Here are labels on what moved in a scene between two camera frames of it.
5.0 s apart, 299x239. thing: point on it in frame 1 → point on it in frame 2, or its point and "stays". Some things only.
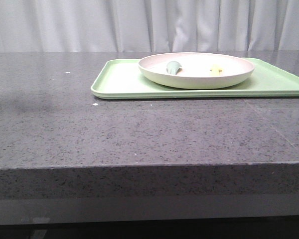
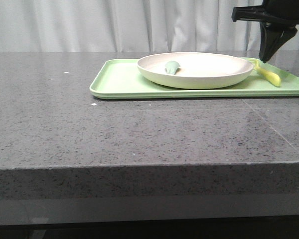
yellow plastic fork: x=216 y=70 → x=272 y=77
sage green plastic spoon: x=173 y=67 stays
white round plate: x=196 y=70 stays
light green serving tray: x=270 y=77 stays
